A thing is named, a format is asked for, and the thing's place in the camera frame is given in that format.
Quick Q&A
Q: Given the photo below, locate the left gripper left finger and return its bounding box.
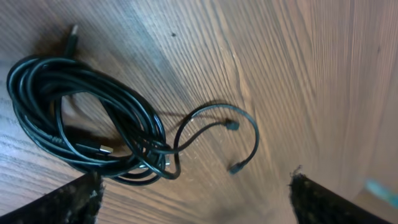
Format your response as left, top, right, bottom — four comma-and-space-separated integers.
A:
1, 172, 104, 224

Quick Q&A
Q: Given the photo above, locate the black USB cable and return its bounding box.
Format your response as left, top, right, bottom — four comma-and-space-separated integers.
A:
6, 24, 260, 187

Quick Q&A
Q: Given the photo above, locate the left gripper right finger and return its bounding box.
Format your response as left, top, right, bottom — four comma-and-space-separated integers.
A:
289, 166, 389, 224

